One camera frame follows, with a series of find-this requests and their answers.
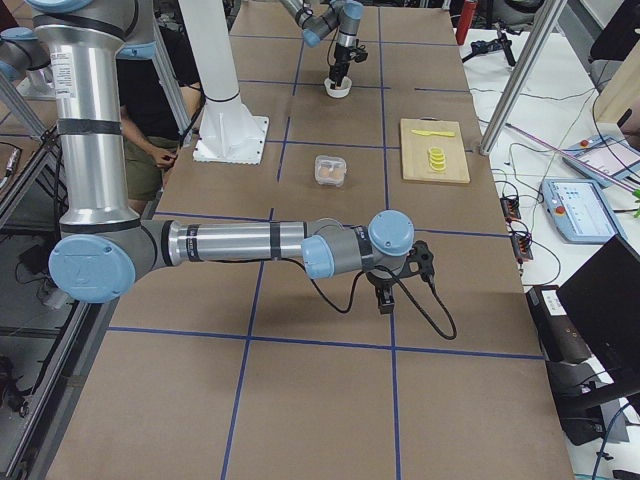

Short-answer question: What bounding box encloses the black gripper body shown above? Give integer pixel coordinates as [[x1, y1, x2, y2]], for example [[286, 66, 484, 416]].
[[331, 44, 353, 70], [367, 268, 397, 295]]

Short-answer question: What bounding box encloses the clear plastic egg box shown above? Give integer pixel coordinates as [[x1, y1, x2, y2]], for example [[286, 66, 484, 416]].
[[314, 155, 347, 187]]

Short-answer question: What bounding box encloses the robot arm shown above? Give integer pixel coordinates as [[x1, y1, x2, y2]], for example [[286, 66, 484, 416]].
[[31, 1, 414, 314], [280, 1, 368, 92]]

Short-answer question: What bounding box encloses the white bowl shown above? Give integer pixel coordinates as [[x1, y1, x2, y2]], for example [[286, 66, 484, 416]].
[[324, 77, 352, 99]]

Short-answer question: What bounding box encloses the yellow plastic knife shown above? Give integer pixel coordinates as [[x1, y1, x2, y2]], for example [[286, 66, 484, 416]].
[[411, 129, 456, 138]]

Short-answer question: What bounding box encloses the bamboo cutting board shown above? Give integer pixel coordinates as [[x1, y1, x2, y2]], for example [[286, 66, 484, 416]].
[[400, 118, 470, 184]]

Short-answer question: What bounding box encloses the lemon slice front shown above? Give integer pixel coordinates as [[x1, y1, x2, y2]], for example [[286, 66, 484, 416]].
[[429, 163, 446, 173]]

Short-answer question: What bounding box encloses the long reacher grabber stick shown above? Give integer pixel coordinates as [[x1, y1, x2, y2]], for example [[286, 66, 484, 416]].
[[506, 123, 639, 197]]

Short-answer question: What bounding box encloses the seated person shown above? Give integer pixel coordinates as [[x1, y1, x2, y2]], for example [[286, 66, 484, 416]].
[[117, 27, 202, 213]]

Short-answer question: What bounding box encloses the teach pendant near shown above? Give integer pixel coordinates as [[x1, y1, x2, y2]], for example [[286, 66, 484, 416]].
[[541, 178, 625, 244]]

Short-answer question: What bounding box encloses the teach pendant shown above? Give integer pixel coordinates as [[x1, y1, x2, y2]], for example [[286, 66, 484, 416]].
[[541, 178, 625, 244], [564, 135, 639, 188]]

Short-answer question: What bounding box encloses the black monitor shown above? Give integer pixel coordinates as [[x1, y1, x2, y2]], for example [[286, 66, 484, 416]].
[[557, 235, 639, 375]]

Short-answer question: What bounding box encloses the teach pendant far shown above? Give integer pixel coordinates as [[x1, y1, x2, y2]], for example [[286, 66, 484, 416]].
[[564, 135, 639, 188]]

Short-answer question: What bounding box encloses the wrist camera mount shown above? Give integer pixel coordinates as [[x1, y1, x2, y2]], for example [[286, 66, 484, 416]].
[[398, 240, 435, 286], [349, 44, 368, 63]]

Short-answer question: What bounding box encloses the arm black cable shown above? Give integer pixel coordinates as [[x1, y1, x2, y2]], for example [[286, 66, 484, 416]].
[[324, 37, 341, 76], [272, 257, 458, 340]]

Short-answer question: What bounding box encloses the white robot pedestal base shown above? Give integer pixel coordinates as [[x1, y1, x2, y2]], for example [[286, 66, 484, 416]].
[[179, 0, 269, 165]]

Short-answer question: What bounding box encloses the aluminium frame post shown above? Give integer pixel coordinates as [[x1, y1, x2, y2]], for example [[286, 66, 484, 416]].
[[479, 0, 567, 156]]

